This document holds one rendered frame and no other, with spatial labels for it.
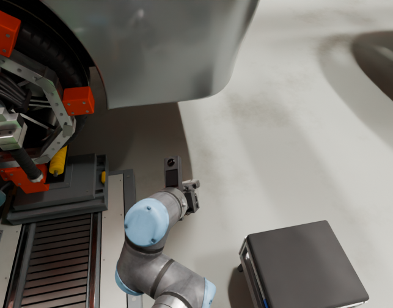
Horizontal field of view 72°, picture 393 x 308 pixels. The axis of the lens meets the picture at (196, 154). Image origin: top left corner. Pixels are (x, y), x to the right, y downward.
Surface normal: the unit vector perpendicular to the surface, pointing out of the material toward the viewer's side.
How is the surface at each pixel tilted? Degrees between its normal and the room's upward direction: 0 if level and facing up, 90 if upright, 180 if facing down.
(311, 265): 0
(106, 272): 0
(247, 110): 0
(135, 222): 44
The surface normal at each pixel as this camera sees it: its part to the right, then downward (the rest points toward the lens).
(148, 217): -0.26, 0.04
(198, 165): 0.03, -0.65
